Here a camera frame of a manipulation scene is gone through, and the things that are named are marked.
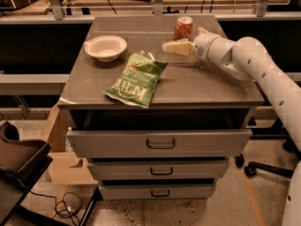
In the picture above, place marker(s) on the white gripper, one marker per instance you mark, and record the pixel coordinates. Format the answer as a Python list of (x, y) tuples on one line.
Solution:
[(204, 46)]

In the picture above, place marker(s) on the bottom grey drawer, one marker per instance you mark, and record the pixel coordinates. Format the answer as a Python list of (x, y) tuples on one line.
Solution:
[(157, 192)]

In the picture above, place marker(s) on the grey drawer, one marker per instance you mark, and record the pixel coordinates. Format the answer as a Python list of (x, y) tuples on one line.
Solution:
[(158, 144), (157, 192), (150, 170)]

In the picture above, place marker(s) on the green chip bag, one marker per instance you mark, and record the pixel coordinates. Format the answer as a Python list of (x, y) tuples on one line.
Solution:
[(137, 82)]

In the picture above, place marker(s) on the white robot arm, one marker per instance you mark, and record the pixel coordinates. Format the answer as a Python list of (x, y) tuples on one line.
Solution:
[(244, 59)]

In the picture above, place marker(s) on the white paper bowl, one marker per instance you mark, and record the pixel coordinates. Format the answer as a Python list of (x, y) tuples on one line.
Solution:
[(105, 48)]

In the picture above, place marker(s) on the top grey drawer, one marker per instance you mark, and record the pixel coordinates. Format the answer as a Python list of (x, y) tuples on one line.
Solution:
[(158, 144)]

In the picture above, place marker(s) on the grey drawer cabinet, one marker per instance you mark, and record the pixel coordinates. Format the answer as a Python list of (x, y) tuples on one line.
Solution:
[(189, 96)]

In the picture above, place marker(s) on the orange soda can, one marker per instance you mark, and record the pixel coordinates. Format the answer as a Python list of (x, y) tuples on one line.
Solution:
[(183, 28)]

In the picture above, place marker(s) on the black office chair base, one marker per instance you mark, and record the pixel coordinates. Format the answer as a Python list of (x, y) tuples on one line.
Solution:
[(251, 168)]

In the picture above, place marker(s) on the middle grey drawer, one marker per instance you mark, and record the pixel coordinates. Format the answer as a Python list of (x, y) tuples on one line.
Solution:
[(150, 170)]

